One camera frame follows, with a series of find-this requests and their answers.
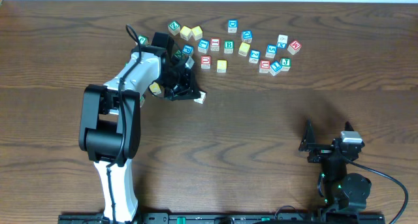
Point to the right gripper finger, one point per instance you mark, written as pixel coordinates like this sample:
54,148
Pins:
348,127
308,138

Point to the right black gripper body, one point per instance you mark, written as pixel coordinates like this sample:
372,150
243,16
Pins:
321,151

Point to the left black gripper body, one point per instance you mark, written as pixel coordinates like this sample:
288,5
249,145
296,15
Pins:
178,85

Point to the red A block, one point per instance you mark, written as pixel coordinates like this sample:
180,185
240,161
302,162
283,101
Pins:
202,98

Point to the red I block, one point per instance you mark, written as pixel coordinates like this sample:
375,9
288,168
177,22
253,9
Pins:
215,44

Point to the blue 2 block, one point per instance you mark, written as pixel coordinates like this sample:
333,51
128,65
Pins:
254,56

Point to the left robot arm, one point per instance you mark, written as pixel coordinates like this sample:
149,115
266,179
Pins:
110,120

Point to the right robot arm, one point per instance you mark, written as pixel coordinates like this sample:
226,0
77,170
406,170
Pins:
344,192

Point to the yellow block lower centre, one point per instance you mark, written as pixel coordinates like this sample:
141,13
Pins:
155,88

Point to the green N block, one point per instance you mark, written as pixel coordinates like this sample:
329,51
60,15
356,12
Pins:
178,54

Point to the blue P block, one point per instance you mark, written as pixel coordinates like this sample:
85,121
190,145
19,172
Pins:
188,50

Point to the green 4 block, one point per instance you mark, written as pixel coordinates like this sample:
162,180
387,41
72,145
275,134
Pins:
142,100

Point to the red U block centre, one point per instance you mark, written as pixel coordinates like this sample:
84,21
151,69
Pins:
205,62

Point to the blue T block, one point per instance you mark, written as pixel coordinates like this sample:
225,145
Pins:
203,46

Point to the yellow S block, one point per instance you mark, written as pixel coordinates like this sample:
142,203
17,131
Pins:
221,66

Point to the yellow block top left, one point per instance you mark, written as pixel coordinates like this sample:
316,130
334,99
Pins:
186,33

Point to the yellow block top right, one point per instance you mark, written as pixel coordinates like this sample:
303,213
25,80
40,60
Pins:
197,33

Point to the green Z block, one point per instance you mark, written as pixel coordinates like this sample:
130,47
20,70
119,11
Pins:
174,27

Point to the green B block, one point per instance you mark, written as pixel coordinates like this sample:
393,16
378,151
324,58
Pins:
228,46

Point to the yellow block beside B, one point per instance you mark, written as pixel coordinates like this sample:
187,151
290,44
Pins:
244,49

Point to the blue 1 block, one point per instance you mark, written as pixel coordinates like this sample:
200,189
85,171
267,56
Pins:
275,68

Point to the green J block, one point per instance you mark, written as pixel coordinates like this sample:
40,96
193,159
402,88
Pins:
285,63

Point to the blue D block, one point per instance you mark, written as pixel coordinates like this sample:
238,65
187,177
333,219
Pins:
232,26

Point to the red M block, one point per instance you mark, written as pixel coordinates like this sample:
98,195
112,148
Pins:
294,47

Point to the blue 5 block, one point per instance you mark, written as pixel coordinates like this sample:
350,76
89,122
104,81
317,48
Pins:
271,51

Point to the blue X block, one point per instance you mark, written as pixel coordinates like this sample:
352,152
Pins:
282,41

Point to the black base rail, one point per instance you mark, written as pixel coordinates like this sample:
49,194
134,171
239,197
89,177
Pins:
164,218

